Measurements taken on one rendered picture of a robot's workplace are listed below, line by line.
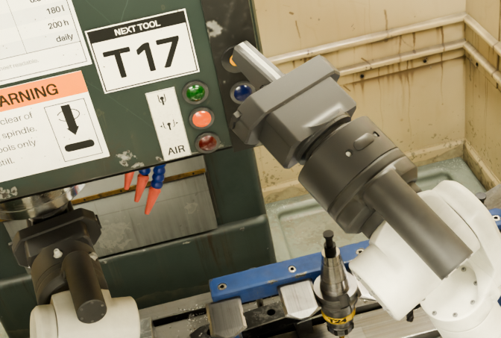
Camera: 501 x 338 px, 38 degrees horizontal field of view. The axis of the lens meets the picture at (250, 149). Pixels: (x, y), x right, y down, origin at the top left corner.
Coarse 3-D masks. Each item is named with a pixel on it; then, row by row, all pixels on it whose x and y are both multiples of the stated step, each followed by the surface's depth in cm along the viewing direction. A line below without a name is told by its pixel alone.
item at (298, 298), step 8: (304, 280) 108; (280, 288) 107; (288, 288) 107; (296, 288) 107; (304, 288) 106; (312, 288) 106; (280, 296) 106; (288, 296) 106; (296, 296) 105; (304, 296) 105; (312, 296) 105; (288, 304) 104; (296, 304) 104; (304, 304) 104; (312, 304) 104; (320, 304) 104; (288, 312) 103; (296, 312) 103; (304, 312) 103; (312, 312) 103
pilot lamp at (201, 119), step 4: (200, 112) 75; (204, 112) 75; (196, 116) 75; (200, 116) 75; (204, 116) 76; (208, 116) 76; (196, 120) 76; (200, 120) 76; (204, 120) 76; (208, 120) 76; (196, 124) 76; (200, 124) 76; (204, 124) 76; (208, 124) 76
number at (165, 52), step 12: (156, 36) 70; (168, 36) 70; (180, 36) 71; (132, 48) 70; (144, 48) 71; (156, 48) 71; (168, 48) 71; (180, 48) 71; (144, 60) 71; (156, 60) 72; (168, 60) 72; (180, 60) 72; (144, 72) 72; (156, 72) 72
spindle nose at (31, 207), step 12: (60, 192) 95; (72, 192) 97; (0, 204) 94; (12, 204) 93; (24, 204) 93; (36, 204) 94; (48, 204) 95; (60, 204) 96; (0, 216) 95; (12, 216) 95; (24, 216) 95; (36, 216) 95
